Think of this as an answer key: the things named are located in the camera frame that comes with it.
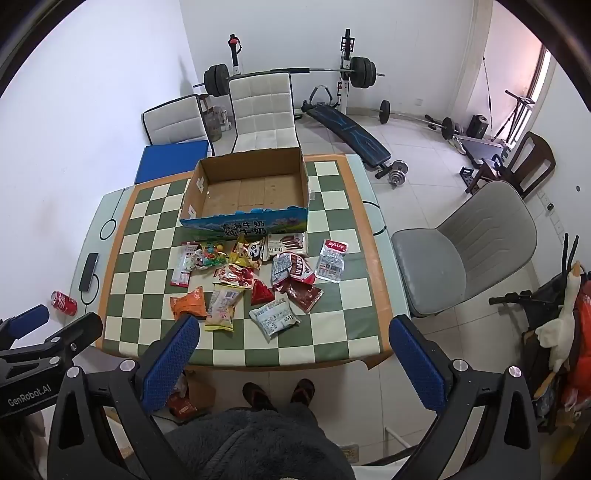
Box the red soda can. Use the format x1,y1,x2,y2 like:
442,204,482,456
51,291,78,317

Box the white padded chair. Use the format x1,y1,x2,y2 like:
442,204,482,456
228,72,301,153

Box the white and blue snack packet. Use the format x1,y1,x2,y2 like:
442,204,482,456
249,298,301,341

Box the beige snack packet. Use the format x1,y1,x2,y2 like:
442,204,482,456
204,284,245,333

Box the white plush goose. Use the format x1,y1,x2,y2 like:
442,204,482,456
536,261,587,372

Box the person's left foot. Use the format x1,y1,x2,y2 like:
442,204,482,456
242,382,278,411

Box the person's dark fleece clothing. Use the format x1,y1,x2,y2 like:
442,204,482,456
164,404,356,480

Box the black scooter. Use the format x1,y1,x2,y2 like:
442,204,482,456
489,233,591,333

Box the white packet red wing picture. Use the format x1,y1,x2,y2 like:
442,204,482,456
213,264,256,289

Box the grey shell chair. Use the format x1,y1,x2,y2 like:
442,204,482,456
392,180,539,318

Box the panda print snack packet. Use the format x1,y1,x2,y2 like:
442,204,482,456
242,242,265,269

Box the yellow snack packet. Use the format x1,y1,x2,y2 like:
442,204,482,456
230,235,252,266

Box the dark wooden chair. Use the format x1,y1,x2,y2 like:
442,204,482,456
464,131,557,199

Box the grey exercise machine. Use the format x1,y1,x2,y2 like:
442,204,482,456
455,90,539,162

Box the blue printed cardboard box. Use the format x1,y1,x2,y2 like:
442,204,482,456
180,148,309,241

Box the small red snack packet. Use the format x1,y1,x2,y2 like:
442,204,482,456
250,279,274,305

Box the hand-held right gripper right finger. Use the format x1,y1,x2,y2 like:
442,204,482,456
389,315,546,480

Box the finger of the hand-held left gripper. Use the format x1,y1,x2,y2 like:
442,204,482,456
0,312,103,370
0,305,50,344

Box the black barbell with plates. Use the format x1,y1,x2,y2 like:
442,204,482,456
193,55,385,97

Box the clear packet with red label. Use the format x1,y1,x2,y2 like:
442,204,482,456
315,239,348,283

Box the grey and red snack packet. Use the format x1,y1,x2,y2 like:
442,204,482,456
271,253,315,284

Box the long red and white packet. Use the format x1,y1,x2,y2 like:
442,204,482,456
171,242,197,288

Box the orange snack packet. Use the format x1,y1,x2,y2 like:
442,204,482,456
169,286,207,319

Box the clear water jug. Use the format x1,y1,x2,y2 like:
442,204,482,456
205,106,225,141

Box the small brown carton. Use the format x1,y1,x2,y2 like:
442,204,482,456
166,369,218,421

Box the barbell on rack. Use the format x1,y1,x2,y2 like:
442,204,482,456
228,28,357,116

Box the person's foot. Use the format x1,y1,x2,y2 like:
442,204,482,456
242,382,278,411
291,378,316,406

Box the long floor barbell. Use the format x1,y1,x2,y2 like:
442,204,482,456
379,100,455,139

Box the person's right foot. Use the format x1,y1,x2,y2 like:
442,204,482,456
291,378,316,406

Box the white chair with black edge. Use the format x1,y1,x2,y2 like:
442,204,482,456
141,95,215,158

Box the black sit-up bench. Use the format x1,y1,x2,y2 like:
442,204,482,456
301,102,393,169

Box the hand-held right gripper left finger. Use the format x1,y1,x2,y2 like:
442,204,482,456
46,314,201,480

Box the orange bag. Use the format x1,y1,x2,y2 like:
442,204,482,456
566,281,591,411

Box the brown and white wafer packet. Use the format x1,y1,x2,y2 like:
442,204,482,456
265,232,308,257

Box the colourful candy packet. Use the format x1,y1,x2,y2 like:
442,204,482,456
196,244,229,269

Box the blue cushion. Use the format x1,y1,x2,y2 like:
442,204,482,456
134,141,209,185

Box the small dumbbell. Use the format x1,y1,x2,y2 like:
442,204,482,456
376,160,409,188

